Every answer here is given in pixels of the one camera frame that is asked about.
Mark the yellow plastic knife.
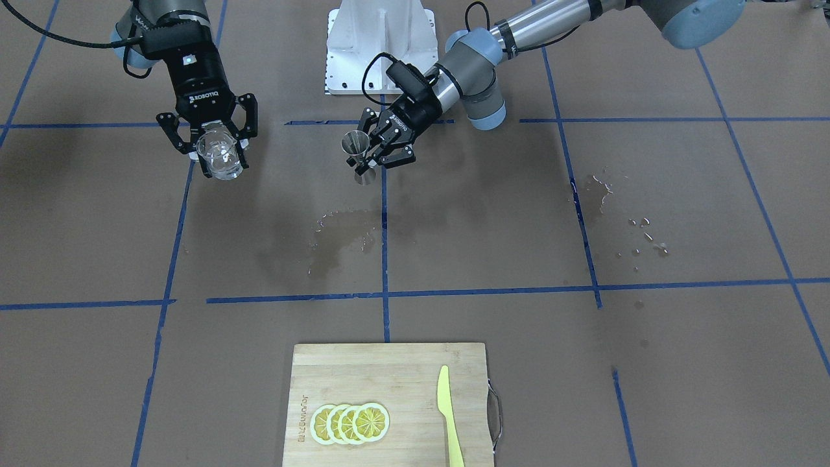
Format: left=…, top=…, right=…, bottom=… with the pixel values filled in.
left=436, top=365, right=465, bottom=466

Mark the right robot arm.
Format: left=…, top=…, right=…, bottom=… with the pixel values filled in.
left=112, top=1, right=258, bottom=180

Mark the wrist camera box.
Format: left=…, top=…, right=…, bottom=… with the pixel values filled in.
left=139, top=19, right=213, bottom=61
left=386, top=61, right=436, bottom=102

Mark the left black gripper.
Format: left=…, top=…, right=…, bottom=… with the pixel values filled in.
left=355, top=91, right=444, bottom=176

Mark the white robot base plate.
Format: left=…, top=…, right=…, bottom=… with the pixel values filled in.
left=324, top=1, right=438, bottom=95

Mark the bamboo cutting board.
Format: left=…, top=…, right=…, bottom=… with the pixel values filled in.
left=282, top=342, right=495, bottom=466

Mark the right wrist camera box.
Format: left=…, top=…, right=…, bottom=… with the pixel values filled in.
left=139, top=19, right=213, bottom=61

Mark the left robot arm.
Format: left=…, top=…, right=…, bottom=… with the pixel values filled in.
left=342, top=1, right=745, bottom=178

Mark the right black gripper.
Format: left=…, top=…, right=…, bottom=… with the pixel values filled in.
left=155, top=55, right=259, bottom=178

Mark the steel double jigger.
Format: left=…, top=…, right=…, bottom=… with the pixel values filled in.
left=341, top=130, right=376, bottom=186

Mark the front lemon slice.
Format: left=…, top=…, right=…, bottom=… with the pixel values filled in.
left=352, top=402, right=390, bottom=442

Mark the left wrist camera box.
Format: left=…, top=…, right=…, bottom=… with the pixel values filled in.
left=386, top=61, right=436, bottom=102

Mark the clear glass cup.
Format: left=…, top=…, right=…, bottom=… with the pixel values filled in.
left=196, top=125, right=243, bottom=181

